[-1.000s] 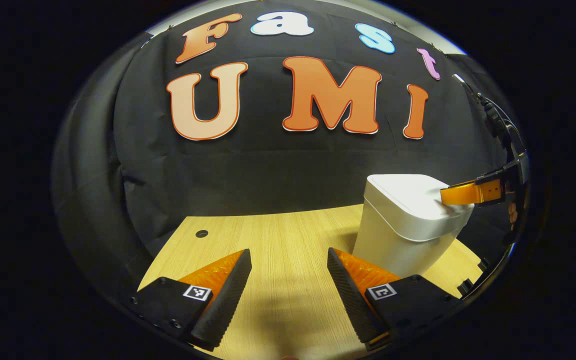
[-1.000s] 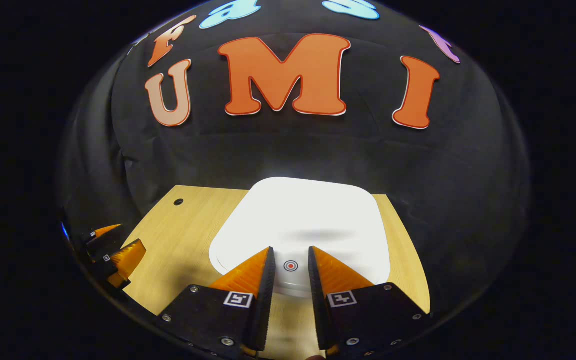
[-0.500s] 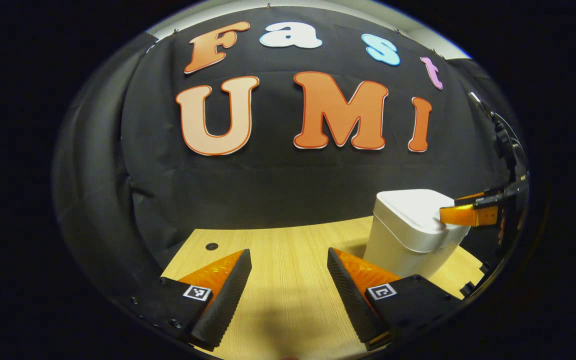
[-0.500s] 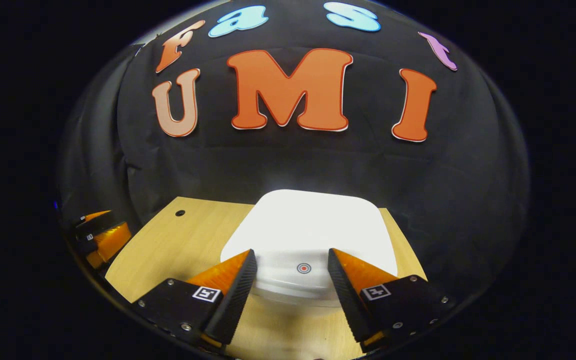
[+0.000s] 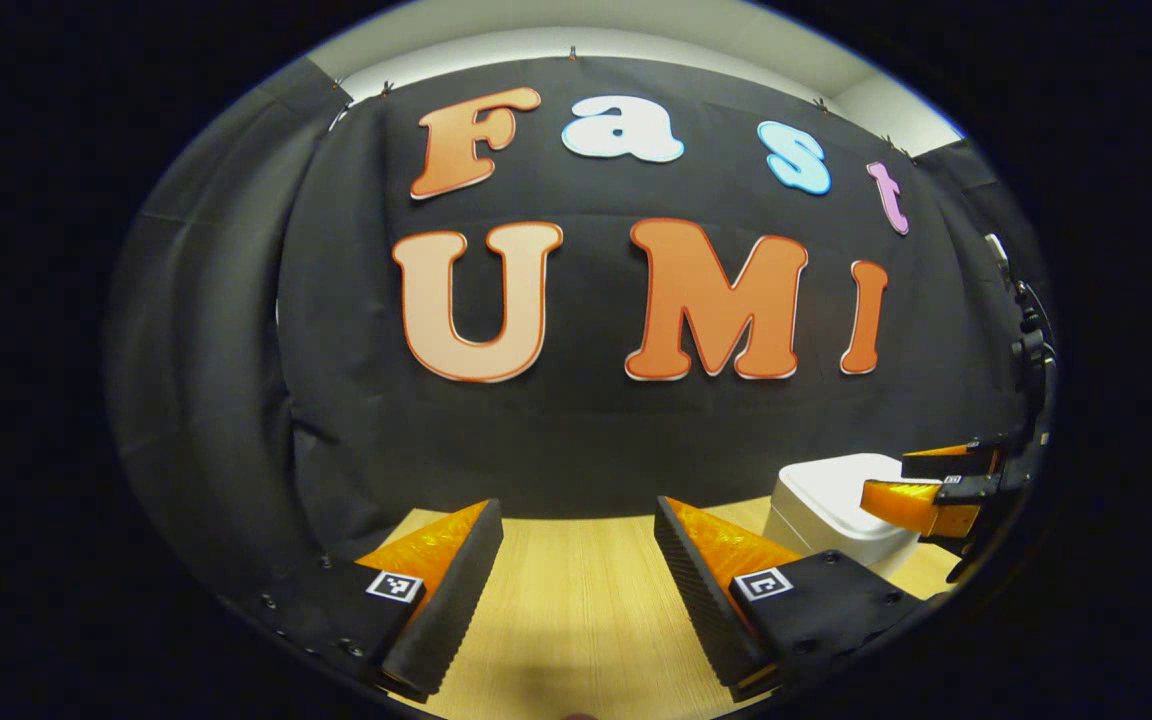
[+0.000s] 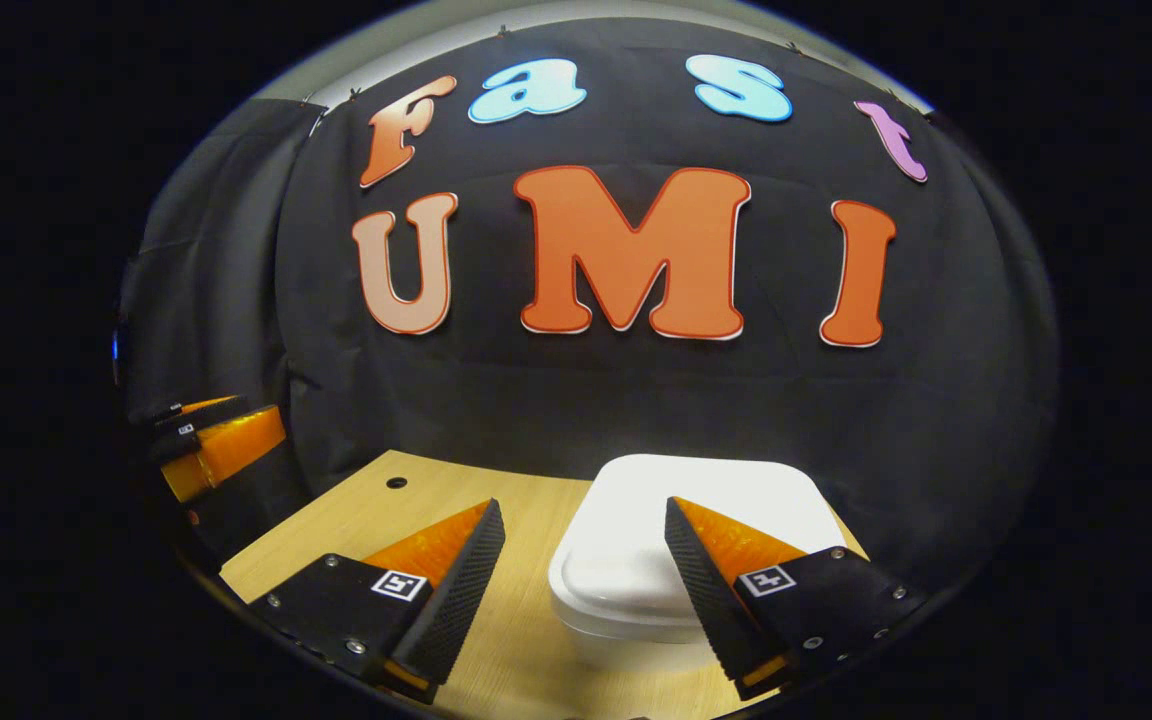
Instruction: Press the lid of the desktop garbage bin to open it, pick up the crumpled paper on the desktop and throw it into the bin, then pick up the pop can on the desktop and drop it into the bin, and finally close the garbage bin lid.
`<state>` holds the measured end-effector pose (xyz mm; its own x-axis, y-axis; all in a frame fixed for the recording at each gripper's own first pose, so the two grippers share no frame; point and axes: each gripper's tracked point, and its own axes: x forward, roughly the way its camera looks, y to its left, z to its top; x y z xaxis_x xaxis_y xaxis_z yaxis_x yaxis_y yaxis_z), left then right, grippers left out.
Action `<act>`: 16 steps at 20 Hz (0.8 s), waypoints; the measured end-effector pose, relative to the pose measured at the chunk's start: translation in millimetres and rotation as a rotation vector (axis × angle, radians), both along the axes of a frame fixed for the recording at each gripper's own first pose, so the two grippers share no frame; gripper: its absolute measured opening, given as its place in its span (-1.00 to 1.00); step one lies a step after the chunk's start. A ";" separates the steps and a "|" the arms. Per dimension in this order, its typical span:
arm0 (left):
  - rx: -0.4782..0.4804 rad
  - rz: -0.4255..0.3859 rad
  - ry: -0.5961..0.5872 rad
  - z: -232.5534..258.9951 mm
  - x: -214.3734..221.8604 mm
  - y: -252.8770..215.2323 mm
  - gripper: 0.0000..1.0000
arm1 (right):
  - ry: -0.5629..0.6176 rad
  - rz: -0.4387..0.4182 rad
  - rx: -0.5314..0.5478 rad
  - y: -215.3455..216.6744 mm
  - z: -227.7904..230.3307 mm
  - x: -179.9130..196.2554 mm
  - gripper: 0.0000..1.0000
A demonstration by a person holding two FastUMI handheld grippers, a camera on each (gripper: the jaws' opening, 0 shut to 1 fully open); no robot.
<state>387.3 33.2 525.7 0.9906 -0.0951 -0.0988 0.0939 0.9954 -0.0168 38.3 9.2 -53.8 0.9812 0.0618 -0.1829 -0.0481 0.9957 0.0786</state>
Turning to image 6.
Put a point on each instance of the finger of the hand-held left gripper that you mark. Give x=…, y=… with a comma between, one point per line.
x=176, y=440
x=211, y=410

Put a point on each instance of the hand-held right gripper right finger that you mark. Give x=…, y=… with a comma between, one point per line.
x=706, y=600

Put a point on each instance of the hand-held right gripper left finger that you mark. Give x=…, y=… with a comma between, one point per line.
x=456, y=600

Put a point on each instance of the white desktop garbage bin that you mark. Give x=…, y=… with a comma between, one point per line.
x=626, y=540

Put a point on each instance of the wooden desktop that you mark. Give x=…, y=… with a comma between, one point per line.
x=516, y=560

